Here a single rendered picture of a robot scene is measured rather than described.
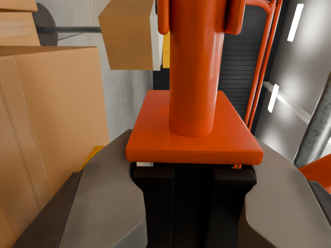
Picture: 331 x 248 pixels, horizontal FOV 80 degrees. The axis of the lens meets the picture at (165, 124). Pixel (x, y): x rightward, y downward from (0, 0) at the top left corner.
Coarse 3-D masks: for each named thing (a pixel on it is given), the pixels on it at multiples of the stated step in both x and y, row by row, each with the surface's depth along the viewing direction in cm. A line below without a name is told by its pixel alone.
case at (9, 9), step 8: (0, 0) 22; (8, 0) 23; (16, 0) 24; (24, 0) 25; (32, 0) 26; (0, 8) 22; (8, 8) 23; (16, 8) 24; (24, 8) 25; (32, 8) 26
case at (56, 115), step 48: (0, 48) 23; (48, 48) 23; (96, 48) 30; (0, 96) 14; (48, 96) 19; (96, 96) 31; (0, 144) 14; (48, 144) 19; (96, 144) 31; (0, 192) 14; (48, 192) 19; (0, 240) 14
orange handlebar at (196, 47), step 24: (168, 0) 7; (192, 0) 7; (216, 0) 7; (240, 0) 7; (168, 24) 7; (192, 24) 7; (216, 24) 7; (240, 24) 7; (192, 48) 7; (216, 48) 8; (192, 72) 8; (216, 72) 8; (192, 96) 8; (216, 96) 9; (192, 120) 9
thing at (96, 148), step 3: (96, 147) 30; (99, 147) 30; (102, 147) 30; (93, 150) 29; (96, 150) 29; (99, 150) 29; (93, 153) 29; (96, 153) 29; (90, 156) 28; (87, 159) 27; (81, 168) 26
